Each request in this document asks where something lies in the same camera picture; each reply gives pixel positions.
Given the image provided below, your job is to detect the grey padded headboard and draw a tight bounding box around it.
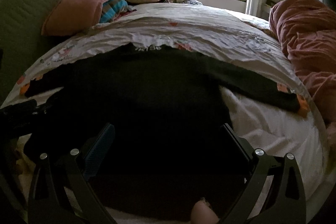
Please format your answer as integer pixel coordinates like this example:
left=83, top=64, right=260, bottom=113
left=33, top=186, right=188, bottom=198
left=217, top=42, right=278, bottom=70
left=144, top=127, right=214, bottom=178
left=1, top=0, right=60, bottom=101

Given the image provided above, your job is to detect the black garment with orange print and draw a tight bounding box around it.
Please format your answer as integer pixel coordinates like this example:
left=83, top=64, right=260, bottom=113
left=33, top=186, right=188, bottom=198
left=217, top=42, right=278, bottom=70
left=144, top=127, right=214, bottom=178
left=23, top=43, right=301, bottom=223

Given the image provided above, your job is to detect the pink pillow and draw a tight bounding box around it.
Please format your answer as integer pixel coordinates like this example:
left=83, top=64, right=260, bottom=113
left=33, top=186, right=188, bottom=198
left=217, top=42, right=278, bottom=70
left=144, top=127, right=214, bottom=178
left=41, top=0, right=108, bottom=36

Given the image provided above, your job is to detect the white strawberry print bedsheet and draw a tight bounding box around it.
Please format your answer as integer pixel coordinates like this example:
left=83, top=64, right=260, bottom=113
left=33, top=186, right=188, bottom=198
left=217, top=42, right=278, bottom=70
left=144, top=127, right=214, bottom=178
left=0, top=2, right=332, bottom=224

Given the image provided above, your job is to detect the blue striped folded blanket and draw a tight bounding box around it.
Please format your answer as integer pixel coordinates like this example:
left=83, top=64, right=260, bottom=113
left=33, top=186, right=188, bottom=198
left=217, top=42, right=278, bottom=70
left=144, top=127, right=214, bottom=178
left=99, top=0, right=128, bottom=23

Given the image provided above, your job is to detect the right hand thumb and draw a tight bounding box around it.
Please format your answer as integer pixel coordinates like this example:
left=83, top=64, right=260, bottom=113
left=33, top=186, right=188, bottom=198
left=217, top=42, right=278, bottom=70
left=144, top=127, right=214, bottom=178
left=190, top=200, right=219, bottom=224

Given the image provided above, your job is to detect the pink rumpled blanket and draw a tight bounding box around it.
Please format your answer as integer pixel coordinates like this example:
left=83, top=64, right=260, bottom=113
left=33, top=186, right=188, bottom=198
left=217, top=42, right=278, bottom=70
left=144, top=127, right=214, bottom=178
left=269, top=0, right=335, bottom=150

